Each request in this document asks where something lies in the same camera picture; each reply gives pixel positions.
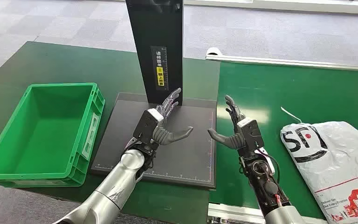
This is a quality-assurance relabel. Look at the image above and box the green plastic crate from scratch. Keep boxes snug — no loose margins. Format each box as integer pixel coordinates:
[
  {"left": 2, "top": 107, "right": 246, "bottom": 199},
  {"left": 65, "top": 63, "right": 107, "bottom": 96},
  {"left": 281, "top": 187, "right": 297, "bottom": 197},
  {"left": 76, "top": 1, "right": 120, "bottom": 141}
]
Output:
[{"left": 0, "top": 82, "right": 106, "bottom": 188}]

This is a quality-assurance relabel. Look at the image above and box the black and yellow label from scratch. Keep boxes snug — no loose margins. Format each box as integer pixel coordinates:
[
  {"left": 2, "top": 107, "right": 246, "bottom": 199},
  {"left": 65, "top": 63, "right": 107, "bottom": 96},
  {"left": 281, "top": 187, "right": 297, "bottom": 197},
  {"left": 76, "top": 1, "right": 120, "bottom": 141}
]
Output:
[{"left": 150, "top": 45, "right": 169, "bottom": 92}]

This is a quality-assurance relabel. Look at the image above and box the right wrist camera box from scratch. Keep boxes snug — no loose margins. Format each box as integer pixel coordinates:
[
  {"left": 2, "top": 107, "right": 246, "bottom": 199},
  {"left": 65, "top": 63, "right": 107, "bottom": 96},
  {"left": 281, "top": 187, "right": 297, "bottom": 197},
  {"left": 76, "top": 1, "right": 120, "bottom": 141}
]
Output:
[{"left": 237, "top": 118, "right": 265, "bottom": 150}]

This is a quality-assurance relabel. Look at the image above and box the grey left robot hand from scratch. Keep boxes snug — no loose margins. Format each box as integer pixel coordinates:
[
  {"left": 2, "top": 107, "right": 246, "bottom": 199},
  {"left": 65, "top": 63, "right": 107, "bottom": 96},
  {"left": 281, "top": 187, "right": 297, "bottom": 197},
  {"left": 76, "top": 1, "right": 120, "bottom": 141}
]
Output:
[{"left": 152, "top": 88, "right": 194, "bottom": 146}]

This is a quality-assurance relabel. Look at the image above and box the black inbound scanning machine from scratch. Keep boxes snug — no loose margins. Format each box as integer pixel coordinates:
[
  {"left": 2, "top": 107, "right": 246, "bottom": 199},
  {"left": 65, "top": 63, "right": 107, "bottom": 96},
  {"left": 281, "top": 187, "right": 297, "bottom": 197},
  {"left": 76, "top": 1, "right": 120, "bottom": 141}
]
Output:
[{"left": 90, "top": 0, "right": 217, "bottom": 190}]

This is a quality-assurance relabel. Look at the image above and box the white printed courier bag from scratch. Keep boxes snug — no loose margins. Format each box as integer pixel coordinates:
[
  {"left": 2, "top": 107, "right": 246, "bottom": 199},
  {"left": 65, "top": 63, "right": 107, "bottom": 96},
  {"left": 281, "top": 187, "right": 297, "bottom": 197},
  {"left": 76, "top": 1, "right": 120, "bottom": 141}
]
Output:
[{"left": 280, "top": 106, "right": 358, "bottom": 224}]

